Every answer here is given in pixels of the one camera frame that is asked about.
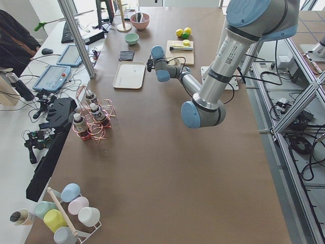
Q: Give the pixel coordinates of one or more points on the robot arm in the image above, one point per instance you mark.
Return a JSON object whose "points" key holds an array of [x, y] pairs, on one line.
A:
{"points": [[246, 22]]}

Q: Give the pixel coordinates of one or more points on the cream rabbit tray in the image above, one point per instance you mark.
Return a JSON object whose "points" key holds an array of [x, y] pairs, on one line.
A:
{"points": [[129, 75]]}

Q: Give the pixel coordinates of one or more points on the tea bottle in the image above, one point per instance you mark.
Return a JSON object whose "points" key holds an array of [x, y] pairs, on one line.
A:
{"points": [[80, 123], [97, 112], [91, 98]]}

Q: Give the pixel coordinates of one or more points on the wooden cutting board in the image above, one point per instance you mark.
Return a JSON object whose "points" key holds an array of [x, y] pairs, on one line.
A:
{"points": [[183, 55]]}

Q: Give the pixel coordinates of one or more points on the steel knife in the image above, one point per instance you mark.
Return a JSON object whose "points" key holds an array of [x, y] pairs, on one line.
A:
{"points": [[180, 49]]}

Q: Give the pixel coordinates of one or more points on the grey folded cloth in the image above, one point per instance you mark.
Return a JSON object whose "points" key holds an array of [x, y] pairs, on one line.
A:
{"points": [[126, 55]]}

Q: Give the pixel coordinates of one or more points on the half lemon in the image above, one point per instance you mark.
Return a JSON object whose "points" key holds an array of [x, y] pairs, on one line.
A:
{"points": [[186, 42]]}

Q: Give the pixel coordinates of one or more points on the green bowl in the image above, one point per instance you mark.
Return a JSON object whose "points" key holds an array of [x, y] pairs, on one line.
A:
{"points": [[131, 38]]}

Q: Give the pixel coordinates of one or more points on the green lime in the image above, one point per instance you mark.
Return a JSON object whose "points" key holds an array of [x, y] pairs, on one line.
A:
{"points": [[185, 35]]}

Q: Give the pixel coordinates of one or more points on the whole lemon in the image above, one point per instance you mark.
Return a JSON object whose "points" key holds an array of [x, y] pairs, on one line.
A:
{"points": [[179, 32]]}

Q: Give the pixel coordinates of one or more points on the wooden stand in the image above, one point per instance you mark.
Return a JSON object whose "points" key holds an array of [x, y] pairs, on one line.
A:
{"points": [[123, 27]]}

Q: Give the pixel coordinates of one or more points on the pink bowl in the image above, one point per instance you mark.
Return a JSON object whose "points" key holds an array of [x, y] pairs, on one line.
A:
{"points": [[142, 25]]}

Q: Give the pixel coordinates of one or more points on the metal scoop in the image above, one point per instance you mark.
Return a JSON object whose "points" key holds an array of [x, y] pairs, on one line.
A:
{"points": [[139, 17]]}

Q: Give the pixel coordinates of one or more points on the teach pendant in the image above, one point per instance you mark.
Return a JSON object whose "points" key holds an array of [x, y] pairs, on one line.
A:
{"points": [[70, 57], [52, 78]]}

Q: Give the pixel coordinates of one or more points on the blue cup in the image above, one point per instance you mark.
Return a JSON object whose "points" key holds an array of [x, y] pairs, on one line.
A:
{"points": [[70, 192]]}

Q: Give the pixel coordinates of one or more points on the white cup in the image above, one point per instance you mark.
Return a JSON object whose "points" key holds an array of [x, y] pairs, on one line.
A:
{"points": [[89, 216]]}

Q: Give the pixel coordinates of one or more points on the pink cup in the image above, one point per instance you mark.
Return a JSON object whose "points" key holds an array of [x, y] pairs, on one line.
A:
{"points": [[77, 204]]}

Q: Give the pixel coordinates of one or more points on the black keyboard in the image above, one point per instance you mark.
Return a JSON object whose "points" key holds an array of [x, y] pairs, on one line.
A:
{"points": [[67, 36]]}

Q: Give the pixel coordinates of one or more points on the computer mouse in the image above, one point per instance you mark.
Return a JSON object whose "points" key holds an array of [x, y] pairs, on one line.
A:
{"points": [[46, 51]]}

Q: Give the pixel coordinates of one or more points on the white cup rack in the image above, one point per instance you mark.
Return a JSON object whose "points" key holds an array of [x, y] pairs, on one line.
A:
{"points": [[79, 230]]}

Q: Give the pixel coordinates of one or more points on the yellow cup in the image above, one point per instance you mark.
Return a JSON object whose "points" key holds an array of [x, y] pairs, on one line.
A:
{"points": [[53, 219]]}

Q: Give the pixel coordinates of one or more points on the green cup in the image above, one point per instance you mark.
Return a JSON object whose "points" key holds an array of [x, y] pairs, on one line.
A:
{"points": [[43, 207]]}

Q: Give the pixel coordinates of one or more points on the grey cup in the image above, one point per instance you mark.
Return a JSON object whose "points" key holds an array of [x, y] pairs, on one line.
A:
{"points": [[63, 235]]}

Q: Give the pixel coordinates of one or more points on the person in black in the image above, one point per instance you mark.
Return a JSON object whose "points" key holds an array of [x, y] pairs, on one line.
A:
{"points": [[17, 45]]}

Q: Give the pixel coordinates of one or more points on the paper cup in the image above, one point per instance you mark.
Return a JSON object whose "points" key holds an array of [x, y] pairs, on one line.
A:
{"points": [[22, 217]]}

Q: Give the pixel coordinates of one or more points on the copper wire bottle rack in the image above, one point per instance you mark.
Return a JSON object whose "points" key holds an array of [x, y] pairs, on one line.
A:
{"points": [[96, 129]]}

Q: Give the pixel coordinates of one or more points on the black bracket stand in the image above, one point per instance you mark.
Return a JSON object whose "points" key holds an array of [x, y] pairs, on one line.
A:
{"points": [[60, 116]]}

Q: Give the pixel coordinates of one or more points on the aluminium frame post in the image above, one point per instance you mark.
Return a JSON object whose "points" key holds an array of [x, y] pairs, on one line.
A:
{"points": [[70, 20]]}

